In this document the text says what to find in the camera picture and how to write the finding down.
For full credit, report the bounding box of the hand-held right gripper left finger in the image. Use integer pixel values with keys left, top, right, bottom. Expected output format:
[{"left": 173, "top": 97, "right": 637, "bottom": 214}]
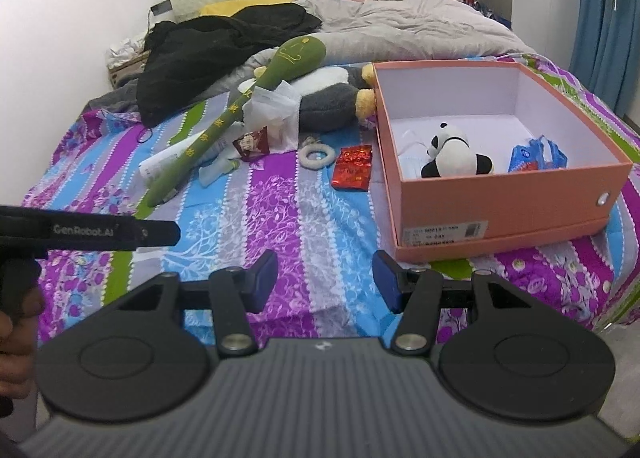
[{"left": 117, "top": 249, "right": 279, "bottom": 356}]

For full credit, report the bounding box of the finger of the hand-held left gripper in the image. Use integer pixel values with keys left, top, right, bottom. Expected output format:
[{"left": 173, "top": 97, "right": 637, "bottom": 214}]
[{"left": 134, "top": 219, "right": 182, "bottom": 250}]

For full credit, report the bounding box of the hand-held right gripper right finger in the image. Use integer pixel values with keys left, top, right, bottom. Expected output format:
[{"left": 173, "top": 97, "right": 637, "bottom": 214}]
[{"left": 372, "top": 251, "right": 526, "bottom": 354}]

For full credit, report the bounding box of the blue face mask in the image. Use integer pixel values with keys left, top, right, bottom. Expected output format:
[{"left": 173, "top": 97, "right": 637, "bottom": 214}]
[{"left": 399, "top": 129, "right": 437, "bottom": 180}]

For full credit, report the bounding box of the red and white snack packet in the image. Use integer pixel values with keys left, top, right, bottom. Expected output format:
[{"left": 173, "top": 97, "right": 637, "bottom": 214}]
[{"left": 234, "top": 128, "right": 271, "bottom": 160}]

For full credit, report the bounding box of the orange cardboard box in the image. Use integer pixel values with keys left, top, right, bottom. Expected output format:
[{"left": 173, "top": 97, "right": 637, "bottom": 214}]
[{"left": 372, "top": 61, "right": 633, "bottom": 261}]

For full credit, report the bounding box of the panda plush toy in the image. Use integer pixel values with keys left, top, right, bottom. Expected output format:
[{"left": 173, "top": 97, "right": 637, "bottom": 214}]
[{"left": 421, "top": 122, "right": 493, "bottom": 178}]

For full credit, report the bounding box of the blue printed plastic bag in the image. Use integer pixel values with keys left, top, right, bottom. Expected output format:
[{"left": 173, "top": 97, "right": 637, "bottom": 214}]
[{"left": 507, "top": 137, "right": 568, "bottom": 173}]

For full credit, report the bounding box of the person's left hand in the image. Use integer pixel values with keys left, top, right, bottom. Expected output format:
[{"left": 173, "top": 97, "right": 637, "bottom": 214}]
[{"left": 0, "top": 285, "right": 47, "bottom": 399}]

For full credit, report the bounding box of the floral striped bedsheet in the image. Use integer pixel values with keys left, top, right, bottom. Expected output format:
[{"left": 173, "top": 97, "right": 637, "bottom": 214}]
[{"left": 22, "top": 53, "right": 640, "bottom": 339}]

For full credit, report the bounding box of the white tube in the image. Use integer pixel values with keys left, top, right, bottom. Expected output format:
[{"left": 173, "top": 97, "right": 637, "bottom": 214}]
[{"left": 139, "top": 133, "right": 236, "bottom": 186}]

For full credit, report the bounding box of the pale green tube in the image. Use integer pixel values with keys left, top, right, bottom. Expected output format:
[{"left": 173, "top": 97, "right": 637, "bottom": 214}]
[{"left": 199, "top": 157, "right": 241, "bottom": 187}]

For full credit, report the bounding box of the red foil packet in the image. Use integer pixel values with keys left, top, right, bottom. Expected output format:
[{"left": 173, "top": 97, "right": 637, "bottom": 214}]
[{"left": 331, "top": 145, "right": 373, "bottom": 191}]

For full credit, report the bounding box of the dark grey blanket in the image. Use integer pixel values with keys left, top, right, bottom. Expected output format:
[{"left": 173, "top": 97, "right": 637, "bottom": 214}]
[{"left": 82, "top": 83, "right": 146, "bottom": 114}]

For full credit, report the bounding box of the white plastic bag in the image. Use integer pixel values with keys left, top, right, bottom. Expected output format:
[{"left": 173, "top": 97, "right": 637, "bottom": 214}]
[{"left": 244, "top": 81, "right": 302, "bottom": 151}]

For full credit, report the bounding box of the black jacket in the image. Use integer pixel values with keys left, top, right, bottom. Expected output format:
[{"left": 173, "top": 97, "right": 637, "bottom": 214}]
[{"left": 136, "top": 3, "right": 321, "bottom": 126}]

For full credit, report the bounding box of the white crumpled cloth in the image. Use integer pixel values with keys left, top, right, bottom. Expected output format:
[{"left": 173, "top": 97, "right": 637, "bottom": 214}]
[{"left": 107, "top": 36, "right": 147, "bottom": 64}]

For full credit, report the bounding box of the grey penguin plush toy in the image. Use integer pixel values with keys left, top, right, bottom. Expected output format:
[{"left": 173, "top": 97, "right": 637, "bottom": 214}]
[{"left": 252, "top": 63, "right": 377, "bottom": 133}]

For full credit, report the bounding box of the black cloth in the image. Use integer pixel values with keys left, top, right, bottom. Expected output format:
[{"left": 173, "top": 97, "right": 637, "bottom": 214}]
[{"left": 145, "top": 21, "right": 181, "bottom": 56}]

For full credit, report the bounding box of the green plush stick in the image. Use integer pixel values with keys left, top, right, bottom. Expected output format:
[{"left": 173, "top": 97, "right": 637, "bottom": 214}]
[{"left": 145, "top": 36, "right": 326, "bottom": 206}]

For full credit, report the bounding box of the yellow pillow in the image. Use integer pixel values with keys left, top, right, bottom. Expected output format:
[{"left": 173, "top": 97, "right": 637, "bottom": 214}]
[{"left": 200, "top": 0, "right": 293, "bottom": 16}]

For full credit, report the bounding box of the light grey duvet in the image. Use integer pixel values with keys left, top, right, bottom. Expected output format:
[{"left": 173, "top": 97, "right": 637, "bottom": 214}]
[{"left": 250, "top": 0, "right": 536, "bottom": 84}]

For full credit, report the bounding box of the blue curtain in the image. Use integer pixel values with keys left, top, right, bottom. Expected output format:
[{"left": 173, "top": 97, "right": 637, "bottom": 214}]
[{"left": 570, "top": 0, "right": 640, "bottom": 129}]

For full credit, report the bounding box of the white ring toy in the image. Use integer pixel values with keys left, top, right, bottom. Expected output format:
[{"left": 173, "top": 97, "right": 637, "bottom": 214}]
[{"left": 299, "top": 143, "right": 337, "bottom": 170}]

